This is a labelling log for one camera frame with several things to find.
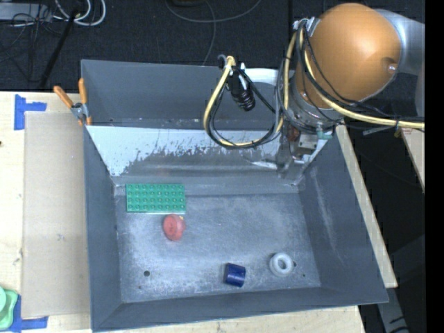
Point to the green studded flat plate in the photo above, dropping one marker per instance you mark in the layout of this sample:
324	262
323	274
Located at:
155	198

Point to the grey metal bin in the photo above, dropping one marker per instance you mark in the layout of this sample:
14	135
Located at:
215	248

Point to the pale cardboard board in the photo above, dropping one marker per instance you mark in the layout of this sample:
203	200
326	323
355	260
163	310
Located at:
52	203

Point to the pale green lobed object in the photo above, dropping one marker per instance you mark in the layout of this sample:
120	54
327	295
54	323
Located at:
6	307

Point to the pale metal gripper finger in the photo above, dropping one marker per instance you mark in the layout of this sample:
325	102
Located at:
301	170
283	161

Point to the dark blue cylinder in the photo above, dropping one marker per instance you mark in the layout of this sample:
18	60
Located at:
234	275

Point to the black cylinder on white bracket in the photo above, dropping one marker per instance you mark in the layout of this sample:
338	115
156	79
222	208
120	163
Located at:
244	97

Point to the red round toy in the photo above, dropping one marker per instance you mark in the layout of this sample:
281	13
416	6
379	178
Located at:
173	227

